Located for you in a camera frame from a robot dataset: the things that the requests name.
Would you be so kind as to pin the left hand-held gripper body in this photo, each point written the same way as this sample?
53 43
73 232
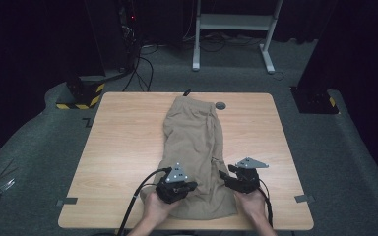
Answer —
172 191

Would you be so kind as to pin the khaki shorts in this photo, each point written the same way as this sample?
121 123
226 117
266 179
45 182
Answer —
193 141

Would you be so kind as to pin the person's left hand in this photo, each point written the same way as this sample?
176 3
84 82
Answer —
159 211

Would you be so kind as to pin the dark equipment rack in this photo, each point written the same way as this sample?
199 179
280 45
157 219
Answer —
129 36

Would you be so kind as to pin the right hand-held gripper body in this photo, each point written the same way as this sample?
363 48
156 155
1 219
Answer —
249 180

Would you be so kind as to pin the white metal stand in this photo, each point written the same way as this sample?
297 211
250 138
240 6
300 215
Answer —
233 22

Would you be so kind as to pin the black yellow striped base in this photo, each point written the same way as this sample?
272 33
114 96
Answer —
85 96

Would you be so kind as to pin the person's right hand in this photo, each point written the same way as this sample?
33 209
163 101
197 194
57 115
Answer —
254 208

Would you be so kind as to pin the grey tape piece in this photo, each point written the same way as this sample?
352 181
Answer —
304 198
68 201

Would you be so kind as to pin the grey table grommet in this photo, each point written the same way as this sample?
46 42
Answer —
220 106

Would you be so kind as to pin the black base block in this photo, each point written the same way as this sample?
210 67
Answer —
315 101

